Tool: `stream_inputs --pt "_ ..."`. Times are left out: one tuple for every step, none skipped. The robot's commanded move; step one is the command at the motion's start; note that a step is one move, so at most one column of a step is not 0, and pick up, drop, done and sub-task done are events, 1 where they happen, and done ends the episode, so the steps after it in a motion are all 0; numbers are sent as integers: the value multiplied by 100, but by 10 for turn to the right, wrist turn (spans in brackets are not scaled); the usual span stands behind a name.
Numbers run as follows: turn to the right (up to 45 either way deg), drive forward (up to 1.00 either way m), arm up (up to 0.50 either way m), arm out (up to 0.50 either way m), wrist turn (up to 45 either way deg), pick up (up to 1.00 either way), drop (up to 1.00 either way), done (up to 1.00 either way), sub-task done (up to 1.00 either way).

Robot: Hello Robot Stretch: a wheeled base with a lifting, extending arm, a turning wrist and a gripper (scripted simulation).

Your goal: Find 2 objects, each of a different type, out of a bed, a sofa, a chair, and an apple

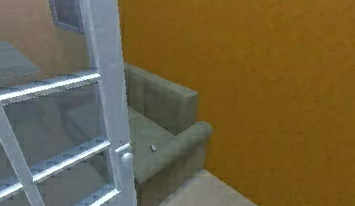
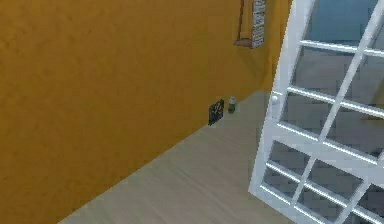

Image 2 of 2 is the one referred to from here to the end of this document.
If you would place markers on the white round door knob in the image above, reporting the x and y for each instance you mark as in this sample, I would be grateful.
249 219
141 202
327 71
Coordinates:
274 99

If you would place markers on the small green jar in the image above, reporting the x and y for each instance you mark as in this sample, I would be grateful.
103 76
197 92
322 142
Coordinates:
232 104

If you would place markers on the white glass-paned room door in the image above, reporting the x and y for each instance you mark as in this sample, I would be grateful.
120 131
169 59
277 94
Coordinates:
296 140

